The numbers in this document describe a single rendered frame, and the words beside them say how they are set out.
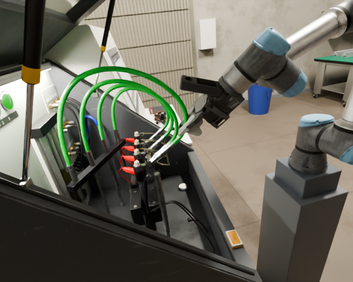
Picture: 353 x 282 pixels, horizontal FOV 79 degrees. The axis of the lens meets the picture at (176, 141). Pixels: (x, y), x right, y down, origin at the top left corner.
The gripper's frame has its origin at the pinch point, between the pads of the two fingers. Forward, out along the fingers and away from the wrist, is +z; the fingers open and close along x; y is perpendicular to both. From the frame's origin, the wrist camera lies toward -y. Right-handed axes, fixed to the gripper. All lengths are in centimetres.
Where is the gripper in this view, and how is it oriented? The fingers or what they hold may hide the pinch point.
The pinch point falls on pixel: (179, 128)
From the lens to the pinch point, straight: 67.3
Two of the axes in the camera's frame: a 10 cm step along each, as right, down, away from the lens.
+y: 8.0, 4.8, 3.6
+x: 0.4, -6.4, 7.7
